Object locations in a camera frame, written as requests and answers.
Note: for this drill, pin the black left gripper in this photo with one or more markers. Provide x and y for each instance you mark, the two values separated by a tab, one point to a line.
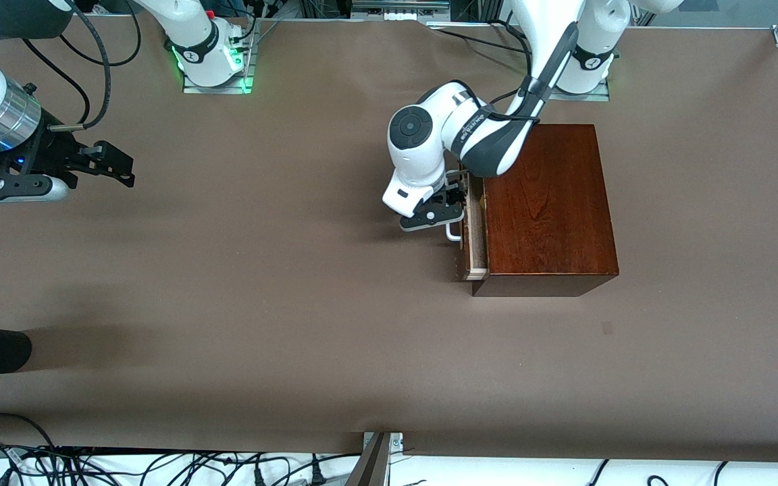
454	197

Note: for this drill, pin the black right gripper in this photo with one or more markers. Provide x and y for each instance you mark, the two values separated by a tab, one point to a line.
53	152

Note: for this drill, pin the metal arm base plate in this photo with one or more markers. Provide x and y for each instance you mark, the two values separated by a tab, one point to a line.
217	89
591	96

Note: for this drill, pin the dark brown wooden cabinet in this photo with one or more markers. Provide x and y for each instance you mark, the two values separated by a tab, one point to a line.
551	216

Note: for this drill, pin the brown table cover sheet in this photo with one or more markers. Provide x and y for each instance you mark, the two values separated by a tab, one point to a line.
261	270

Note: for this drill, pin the light wood drawer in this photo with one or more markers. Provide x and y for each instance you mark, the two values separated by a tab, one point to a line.
477	250

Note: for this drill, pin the black power plug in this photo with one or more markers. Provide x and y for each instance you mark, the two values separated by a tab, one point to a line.
258	478
317	476

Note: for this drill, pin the silver table edge bracket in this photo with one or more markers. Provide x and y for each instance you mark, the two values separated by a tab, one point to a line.
396	442

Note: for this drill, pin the dark metal bar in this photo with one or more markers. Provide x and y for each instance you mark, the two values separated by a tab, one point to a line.
372	466

